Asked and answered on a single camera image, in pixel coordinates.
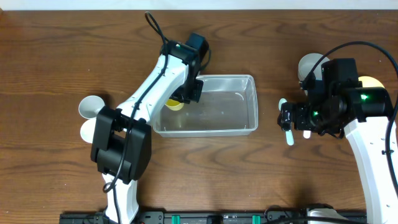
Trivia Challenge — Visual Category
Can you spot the white plastic cup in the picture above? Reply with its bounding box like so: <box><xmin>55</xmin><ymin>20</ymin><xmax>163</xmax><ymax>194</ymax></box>
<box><xmin>80</xmin><ymin>118</ymin><xmax>96</xmax><ymax>144</ymax></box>

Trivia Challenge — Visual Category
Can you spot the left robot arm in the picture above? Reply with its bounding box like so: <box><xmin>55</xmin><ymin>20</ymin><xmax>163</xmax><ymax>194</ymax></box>
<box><xmin>90</xmin><ymin>33</ymin><xmax>210</xmax><ymax>223</ymax></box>

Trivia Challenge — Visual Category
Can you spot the yellow plastic cup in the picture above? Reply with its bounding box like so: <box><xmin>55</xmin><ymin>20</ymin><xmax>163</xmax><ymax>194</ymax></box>
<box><xmin>165</xmin><ymin>99</ymin><xmax>184</xmax><ymax>111</ymax></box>

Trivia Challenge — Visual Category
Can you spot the yellow plastic bowl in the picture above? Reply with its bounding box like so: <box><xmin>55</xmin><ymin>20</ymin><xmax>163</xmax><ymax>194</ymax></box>
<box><xmin>358</xmin><ymin>76</ymin><xmax>384</xmax><ymax>88</ymax></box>

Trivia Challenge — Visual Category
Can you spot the mint green plastic spoon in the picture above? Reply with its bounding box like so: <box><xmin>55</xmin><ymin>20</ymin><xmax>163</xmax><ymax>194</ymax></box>
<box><xmin>279</xmin><ymin>98</ymin><xmax>294</xmax><ymax>146</ymax></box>

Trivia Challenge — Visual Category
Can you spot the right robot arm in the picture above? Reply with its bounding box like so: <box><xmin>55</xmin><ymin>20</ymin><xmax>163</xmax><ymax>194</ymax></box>
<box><xmin>277</xmin><ymin>54</ymin><xmax>397</xmax><ymax>223</ymax></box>

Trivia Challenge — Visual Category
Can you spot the grey plastic cup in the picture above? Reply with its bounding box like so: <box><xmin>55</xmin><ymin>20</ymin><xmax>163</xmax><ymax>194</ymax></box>
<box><xmin>78</xmin><ymin>95</ymin><xmax>105</xmax><ymax>119</ymax></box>

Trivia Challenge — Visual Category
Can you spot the pale pink plastic fork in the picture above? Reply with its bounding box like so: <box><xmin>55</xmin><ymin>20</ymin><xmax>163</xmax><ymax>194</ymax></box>
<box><xmin>303</xmin><ymin>131</ymin><xmax>312</xmax><ymax>139</ymax></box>

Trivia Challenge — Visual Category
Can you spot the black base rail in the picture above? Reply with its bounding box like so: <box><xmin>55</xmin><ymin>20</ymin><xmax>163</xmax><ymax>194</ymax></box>
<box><xmin>58</xmin><ymin>210</ymin><xmax>371</xmax><ymax>224</ymax></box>

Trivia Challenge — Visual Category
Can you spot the grey plastic bowl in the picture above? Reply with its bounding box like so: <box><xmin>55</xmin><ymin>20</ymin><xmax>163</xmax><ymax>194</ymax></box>
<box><xmin>298</xmin><ymin>53</ymin><xmax>330</xmax><ymax>81</ymax></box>

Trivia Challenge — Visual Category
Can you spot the clear plastic container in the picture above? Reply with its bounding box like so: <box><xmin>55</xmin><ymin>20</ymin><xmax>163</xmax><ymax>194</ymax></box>
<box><xmin>153</xmin><ymin>75</ymin><xmax>259</xmax><ymax>138</ymax></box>

